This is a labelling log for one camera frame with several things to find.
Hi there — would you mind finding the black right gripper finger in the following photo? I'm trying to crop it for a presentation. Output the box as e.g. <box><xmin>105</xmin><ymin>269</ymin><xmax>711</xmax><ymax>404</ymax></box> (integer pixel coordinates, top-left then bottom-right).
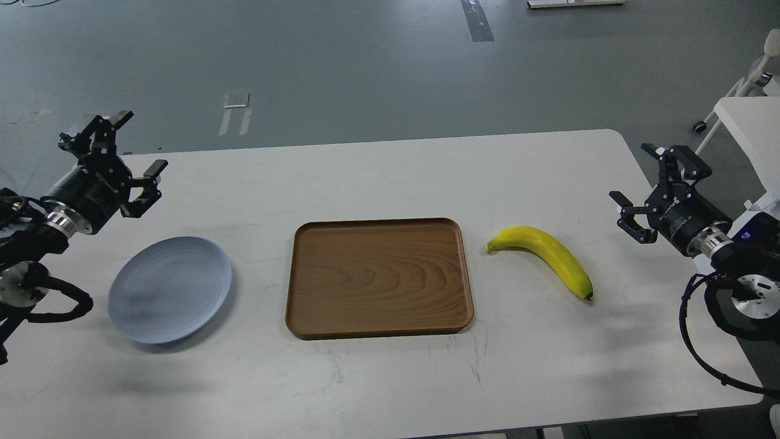
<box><xmin>640</xmin><ymin>143</ymin><xmax>712</xmax><ymax>195</ymax></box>
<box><xmin>608</xmin><ymin>191</ymin><xmax>658</xmax><ymax>244</ymax></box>

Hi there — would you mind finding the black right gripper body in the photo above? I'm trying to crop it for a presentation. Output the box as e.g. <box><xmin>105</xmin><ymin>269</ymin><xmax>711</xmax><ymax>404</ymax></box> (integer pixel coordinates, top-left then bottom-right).
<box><xmin>645</xmin><ymin>183</ymin><xmax>732</xmax><ymax>257</ymax></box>

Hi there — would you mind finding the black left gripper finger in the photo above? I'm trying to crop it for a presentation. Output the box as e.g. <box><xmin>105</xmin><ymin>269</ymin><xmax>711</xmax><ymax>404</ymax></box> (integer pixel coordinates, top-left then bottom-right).
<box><xmin>58</xmin><ymin>110</ymin><xmax>134</xmax><ymax>160</ymax></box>
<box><xmin>120</xmin><ymin>160</ymin><xmax>168</xmax><ymax>218</ymax></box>

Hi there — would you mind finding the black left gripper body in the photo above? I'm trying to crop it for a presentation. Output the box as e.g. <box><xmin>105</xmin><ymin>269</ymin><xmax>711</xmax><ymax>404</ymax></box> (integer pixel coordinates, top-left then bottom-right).
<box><xmin>41</xmin><ymin>154</ymin><xmax>132</xmax><ymax>235</ymax></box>

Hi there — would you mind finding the blue round plate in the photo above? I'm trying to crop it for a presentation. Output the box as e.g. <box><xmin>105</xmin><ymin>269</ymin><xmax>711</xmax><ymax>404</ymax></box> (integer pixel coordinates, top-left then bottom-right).
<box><xmin>107</xmin><ymin>236</ymin><xmax>232</xmax><ymax>344</ymax></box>

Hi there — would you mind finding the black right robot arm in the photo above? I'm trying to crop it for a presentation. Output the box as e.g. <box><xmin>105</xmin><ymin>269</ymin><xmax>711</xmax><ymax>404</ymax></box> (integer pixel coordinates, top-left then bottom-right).
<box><xmin>609</xmin><ymin>143</ymin><xmax>778</xmax><ymax>341</ymax></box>

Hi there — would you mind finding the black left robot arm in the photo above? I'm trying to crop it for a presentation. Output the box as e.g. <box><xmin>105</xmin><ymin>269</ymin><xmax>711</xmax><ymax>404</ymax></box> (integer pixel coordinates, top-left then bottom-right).
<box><xmin>1</xmin><ymin>110</ymin><xmax>168</xmax><ymax>343</ymax></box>

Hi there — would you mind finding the yellow banana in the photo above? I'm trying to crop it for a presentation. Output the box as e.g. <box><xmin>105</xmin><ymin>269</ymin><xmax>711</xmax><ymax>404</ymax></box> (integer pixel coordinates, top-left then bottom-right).
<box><xmin>484</xmin><ymin>225</ymin><xmax>594</xmax><ymax>302</ymax></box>

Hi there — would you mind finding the white side table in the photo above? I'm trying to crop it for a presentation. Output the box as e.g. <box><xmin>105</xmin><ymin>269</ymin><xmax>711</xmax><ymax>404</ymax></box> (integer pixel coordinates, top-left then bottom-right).
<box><xmin>714</xmin><ymin>96</ymin><xmax>779</xmax><ymax>202</ymax></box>

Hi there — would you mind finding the white board on floor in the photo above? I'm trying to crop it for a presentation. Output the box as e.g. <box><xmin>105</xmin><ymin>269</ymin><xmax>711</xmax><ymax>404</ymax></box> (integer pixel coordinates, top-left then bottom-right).
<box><xmin>526</xmin><ymin>0</ymin><xmax>626</xmax><ymax>9</ymax></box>

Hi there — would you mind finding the brown wooden tray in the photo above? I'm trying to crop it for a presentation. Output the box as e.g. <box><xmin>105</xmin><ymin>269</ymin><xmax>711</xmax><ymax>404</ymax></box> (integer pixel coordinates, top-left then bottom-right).
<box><xmin>285</xmin><ymin>218</ymin><xmax>475</xmax><ymax>340</ymax></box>

